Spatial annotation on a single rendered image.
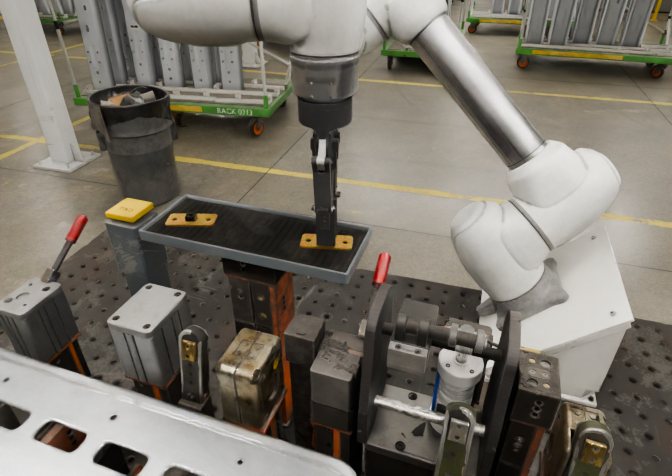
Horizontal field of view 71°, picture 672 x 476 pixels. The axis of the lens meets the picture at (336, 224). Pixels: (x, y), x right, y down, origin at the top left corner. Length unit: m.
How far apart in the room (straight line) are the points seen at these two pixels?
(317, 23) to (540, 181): 0.69
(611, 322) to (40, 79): 3.84
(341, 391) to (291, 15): 0.49
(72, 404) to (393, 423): 0.47
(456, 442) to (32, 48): 3.84
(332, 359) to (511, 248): 0.58
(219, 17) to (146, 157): 2.69
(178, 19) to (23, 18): 3.48
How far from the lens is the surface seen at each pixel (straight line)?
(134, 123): 3.15
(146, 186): 3.36
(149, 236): 0.84
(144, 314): 0.76
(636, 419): 1.27
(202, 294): 1.43
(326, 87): 0.62
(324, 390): 0.70
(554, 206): 1.14
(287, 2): 0.59
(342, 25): 0.60
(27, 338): 0.98
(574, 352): 1.14
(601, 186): 1.17
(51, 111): 4.20
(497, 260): 1.14
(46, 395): 0.87
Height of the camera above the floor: 1.59
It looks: 32 degrees down
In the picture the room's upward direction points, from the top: straight up
